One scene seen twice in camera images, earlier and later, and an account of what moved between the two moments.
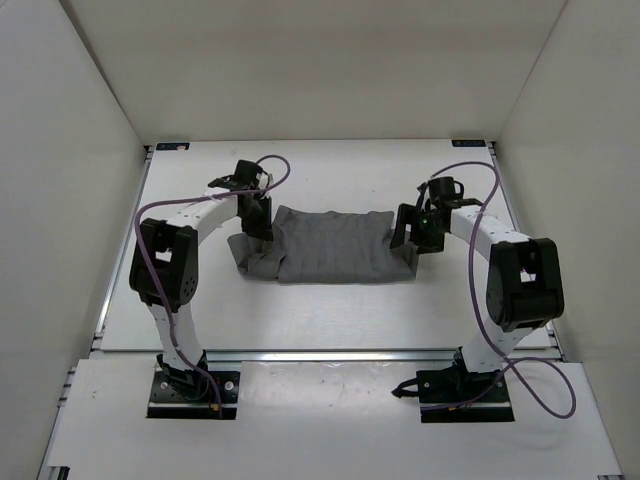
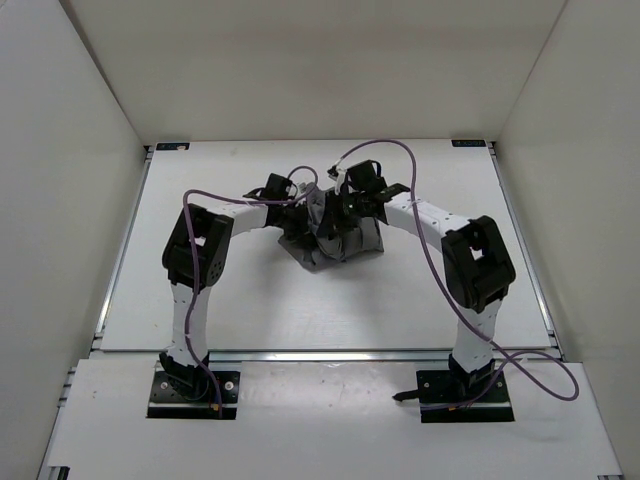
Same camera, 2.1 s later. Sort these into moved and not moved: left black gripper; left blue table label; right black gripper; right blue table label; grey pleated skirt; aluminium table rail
Moved: left black gripper; right black gripper; grey pleated skirt
Not moved: aluminium table rail; right blue table label; left blue table label
